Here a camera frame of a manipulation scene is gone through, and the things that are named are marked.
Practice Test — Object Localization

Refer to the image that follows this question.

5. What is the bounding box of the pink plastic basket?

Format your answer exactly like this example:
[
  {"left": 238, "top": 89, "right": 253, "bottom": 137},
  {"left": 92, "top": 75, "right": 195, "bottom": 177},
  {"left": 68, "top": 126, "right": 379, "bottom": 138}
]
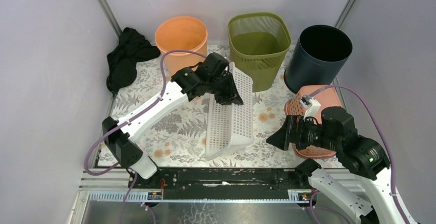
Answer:
[{"left": 284, "top": 85, "right": 342, "bottom": 159}]

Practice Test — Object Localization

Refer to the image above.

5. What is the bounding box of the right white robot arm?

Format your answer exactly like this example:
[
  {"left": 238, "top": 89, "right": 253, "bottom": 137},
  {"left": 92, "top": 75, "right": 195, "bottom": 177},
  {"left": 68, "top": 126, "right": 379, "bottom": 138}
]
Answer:
[{"left": 266, "top": 106, "right": 416, "bottom": 223}]

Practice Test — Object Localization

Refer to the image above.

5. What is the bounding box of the white plastic basket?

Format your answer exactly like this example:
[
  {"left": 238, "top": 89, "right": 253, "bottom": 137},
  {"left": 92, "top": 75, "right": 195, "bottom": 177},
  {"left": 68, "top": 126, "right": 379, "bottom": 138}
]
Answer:
[{"left": 205, "top": 62, "right": 254, "bottom": 160}]

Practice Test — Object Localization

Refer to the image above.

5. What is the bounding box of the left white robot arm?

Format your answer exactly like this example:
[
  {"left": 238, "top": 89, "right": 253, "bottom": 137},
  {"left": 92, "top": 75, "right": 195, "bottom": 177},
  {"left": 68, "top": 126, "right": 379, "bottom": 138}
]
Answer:
[{"left": 101, "top": 53, "right": 252, "bottom": 189}]

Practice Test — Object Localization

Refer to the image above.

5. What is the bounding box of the black cloth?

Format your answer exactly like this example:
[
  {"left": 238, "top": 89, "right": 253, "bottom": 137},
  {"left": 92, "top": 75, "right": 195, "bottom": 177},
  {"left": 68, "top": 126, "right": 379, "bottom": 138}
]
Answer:
[{"left": 106, "top": 27, "right": 160, "bottom": 96}]

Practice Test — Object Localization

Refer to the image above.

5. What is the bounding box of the floral table mat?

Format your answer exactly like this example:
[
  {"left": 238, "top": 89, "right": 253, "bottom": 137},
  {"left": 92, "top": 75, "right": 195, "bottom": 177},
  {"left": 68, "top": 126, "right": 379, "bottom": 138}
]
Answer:
[{"left": 98, "top": 44, "right": 342, "bottom": 169}]

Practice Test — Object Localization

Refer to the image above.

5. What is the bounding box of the green mesh waste bin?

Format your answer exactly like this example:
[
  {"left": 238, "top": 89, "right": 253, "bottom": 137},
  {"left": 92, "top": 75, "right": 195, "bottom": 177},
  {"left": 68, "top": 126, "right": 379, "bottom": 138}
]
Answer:
[{"left": 228, "top": 12, "right": 292, "bottom": 92}]

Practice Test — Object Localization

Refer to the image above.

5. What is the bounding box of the orange round bucket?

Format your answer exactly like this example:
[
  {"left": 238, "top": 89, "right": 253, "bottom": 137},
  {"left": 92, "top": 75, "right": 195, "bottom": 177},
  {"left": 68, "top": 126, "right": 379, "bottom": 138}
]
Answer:
[{"left": 155, "top": 16, "right": 208, "bottom": 75}]

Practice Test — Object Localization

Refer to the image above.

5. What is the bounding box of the dark blue round bin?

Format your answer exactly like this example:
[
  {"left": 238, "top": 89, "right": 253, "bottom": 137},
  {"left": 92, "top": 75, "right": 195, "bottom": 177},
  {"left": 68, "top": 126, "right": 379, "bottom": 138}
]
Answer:
[{"left": 284, "top": 25, "right": 353, "bottom": 94}]

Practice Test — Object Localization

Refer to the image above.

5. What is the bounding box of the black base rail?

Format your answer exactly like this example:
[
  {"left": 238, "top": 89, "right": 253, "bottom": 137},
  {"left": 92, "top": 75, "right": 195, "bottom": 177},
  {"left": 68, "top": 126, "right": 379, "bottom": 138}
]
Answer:
[{"left": 128, "top": 167, "right": 313, "bottom": 201}]

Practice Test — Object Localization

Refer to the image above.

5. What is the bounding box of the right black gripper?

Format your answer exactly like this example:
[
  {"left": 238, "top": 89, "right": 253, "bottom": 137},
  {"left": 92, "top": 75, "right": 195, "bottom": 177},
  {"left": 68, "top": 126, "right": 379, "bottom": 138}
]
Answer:
[{"left": 265, "top": 113, "right": 340, "bottom": 151}]

